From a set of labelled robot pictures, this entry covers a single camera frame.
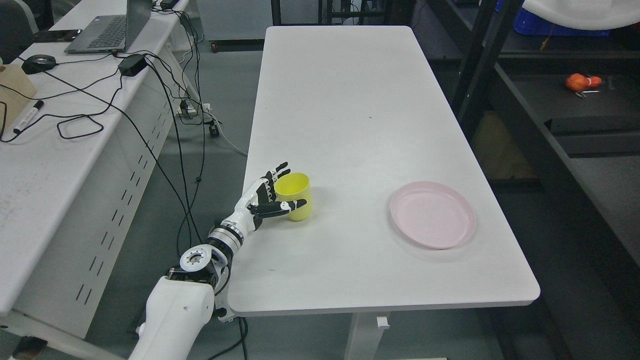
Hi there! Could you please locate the black smartphone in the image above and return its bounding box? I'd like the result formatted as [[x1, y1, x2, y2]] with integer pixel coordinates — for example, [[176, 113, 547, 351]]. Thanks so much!
[[33, 29, 83, 43]]

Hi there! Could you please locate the yellow plastic cup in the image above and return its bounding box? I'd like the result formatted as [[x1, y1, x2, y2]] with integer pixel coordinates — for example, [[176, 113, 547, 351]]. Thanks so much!
[[274, 172, 313, 222]]

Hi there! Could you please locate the pink plastic plate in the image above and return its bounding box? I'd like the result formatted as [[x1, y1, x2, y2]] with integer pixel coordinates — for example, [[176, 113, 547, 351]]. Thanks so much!
[[390, 181, 477, 250]]

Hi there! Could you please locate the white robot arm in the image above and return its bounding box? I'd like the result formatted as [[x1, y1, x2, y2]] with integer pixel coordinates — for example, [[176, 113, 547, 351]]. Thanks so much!
[[129, 221, 249, 360]]

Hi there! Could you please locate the white work table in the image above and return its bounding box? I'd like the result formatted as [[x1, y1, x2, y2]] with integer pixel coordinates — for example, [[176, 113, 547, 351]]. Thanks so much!
[[227, 25, 541, 360]]

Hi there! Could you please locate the black round puck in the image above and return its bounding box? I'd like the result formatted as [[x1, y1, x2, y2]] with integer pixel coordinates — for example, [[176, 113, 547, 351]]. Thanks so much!
[[21, 54, 58, 75]]

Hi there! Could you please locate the grey laptop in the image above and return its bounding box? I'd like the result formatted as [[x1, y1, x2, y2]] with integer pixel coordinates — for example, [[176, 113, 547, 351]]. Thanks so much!
[[64, 0, 154, 54]]

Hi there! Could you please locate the orange toy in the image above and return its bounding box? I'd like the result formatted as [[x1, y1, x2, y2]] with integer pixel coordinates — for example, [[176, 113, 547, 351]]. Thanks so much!
[[565, 73, 602, 92]]

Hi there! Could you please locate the black marker pen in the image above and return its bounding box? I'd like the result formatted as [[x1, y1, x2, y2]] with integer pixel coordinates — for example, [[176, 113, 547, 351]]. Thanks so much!
[[13, 100, 45, 135]]

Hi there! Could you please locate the black power adapter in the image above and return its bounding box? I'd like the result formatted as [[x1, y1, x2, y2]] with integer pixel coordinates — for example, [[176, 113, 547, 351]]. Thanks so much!
[[118, 54, 148, 77]]

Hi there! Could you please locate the white power strip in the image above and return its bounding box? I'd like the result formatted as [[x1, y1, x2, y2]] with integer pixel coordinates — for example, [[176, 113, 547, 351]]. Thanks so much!
[[176, 99, 221, 138]]

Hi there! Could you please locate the white side desk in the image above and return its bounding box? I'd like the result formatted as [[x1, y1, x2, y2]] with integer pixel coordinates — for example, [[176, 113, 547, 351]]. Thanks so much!
[[1, 0, 190, 360]]

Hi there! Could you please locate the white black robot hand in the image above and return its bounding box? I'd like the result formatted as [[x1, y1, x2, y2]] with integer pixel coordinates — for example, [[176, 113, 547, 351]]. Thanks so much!
[[218, 161, 298, 237]]

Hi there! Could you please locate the black metal shelf rack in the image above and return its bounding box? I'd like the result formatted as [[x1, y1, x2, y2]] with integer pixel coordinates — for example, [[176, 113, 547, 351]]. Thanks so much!
[[480, 28, 639, 262]]

